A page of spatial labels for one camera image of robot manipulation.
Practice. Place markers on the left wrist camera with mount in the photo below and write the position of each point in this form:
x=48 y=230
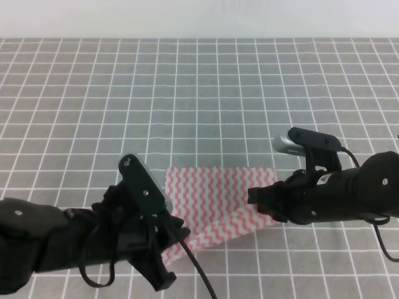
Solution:
x=149 y=196

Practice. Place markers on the grey checked tablecloth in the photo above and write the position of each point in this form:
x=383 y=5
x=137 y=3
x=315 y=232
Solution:
x=71 y=107

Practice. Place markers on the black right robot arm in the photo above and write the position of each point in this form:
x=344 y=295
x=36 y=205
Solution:
x=365 y=193

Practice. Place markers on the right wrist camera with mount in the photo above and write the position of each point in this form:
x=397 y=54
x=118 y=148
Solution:
x=318 y=149

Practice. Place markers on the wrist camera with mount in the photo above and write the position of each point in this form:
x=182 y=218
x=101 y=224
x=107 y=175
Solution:
x=318 y=149
x=149 y=196

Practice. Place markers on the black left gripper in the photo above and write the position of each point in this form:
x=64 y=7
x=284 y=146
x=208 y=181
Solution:
x=120 y=232

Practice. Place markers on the pink wavy striped towel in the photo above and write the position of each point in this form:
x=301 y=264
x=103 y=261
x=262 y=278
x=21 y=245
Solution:
x=213 y=202

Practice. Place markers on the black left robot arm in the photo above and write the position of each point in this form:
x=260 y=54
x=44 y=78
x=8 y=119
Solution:
x=38 y=238

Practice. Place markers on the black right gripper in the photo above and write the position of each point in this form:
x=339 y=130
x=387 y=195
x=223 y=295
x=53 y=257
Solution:
x=289 y=198

